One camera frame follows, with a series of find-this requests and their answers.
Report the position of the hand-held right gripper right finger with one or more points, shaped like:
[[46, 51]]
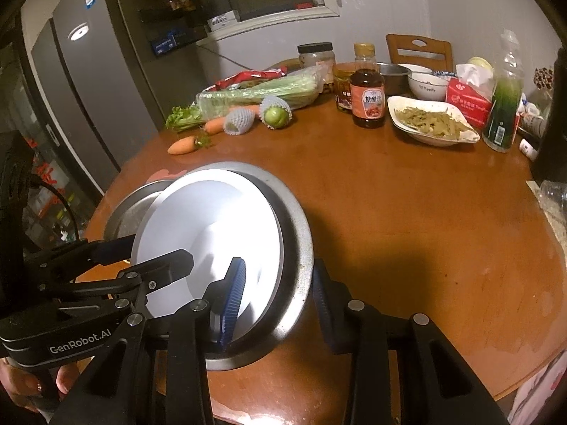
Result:
[[328, 314]]

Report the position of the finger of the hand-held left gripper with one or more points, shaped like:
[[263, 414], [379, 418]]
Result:
[[110, 249], [164, 265]]

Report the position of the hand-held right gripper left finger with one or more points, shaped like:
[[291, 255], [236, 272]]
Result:
[[232, 301]]

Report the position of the red paper bowl white inside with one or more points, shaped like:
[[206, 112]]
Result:
[[199, 212]]

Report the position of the large steel bowl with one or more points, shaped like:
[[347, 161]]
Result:
[[297, 248]]

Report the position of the pink plate with ears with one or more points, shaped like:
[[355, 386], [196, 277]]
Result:
[[166, 176]]

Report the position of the person's left hand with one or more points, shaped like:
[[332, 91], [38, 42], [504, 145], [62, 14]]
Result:
[[22, 383]]

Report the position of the glass door cabinet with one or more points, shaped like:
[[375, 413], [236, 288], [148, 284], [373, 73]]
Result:
[[44, 164]]

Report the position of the orange carrot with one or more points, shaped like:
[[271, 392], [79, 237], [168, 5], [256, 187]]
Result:
[[181, 145], [246, 110], [215, 125]]

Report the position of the green fruit in foam net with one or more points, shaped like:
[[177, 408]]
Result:
[[239, 122], [274, 114]]

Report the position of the grey refrigerator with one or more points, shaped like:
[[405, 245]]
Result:
[[102, 75]]

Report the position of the white oblong dish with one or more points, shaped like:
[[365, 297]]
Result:
[[434, 140]]

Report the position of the celery bunch in plastic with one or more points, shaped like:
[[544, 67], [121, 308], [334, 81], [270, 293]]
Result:
[[265, 88]]

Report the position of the red snack packet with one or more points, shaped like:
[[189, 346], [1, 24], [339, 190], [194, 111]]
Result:
[[252, 75]]

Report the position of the blue box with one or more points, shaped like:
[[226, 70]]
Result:
[[166, 42]]

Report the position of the dark vinegar bottle red label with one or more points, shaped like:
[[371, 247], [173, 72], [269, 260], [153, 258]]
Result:
[[367, 102]]

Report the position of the cooked green beans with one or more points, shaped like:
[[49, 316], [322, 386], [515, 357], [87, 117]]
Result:
[[425, 119]]

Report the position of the glass chili sauce jar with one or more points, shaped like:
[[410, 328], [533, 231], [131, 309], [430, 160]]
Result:
[[343, 90]]

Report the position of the black side shelf rack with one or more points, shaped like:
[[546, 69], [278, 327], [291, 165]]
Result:
[[146, 13]]

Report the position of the printed paper sheet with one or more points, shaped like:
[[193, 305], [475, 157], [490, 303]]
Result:
[[553, 232]]

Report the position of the small steel pot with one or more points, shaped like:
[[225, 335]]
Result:
[[394, 79]]

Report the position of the white ceramic bowl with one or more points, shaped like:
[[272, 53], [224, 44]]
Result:
[[416, 69], [427, 88]]

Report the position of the white box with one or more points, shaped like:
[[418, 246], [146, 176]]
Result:
[[223, 21]]

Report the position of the red tissue box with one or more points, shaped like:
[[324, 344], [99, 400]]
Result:
[[469, 104]]

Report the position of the glass jar black lid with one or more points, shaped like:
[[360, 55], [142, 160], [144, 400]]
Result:
[[315, 59]]

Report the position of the small white bottle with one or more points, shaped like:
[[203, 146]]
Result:
[[528, 148]]

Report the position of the clear bottle green liquid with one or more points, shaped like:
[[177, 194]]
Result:
[[500, 115]]

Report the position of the black thermos flask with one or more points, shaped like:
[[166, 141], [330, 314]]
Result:
[[553, 141]]

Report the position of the wooden chair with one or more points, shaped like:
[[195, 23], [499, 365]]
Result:
[[418, 44]]

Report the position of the white plastic packets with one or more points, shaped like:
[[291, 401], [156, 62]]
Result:
[[526, 105]]

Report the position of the pale yellow round container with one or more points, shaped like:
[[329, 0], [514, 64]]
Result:
[[480, 63]]

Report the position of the dried flower bunch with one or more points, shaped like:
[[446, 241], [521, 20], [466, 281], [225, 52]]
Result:
[[542, 77]]

